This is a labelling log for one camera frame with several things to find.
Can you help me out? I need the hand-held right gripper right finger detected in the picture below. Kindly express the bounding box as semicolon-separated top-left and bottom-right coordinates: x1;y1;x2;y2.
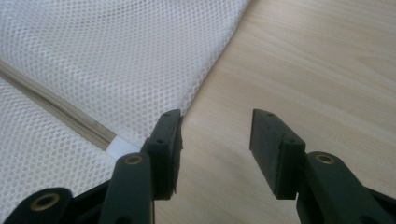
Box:
249;108;396;224

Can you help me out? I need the white mesh laundry bag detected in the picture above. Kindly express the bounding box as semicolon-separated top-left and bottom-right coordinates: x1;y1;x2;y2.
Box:
0;0;252;222

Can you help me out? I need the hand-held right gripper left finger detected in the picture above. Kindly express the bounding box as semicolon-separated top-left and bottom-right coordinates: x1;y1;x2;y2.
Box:
99;108;185;224

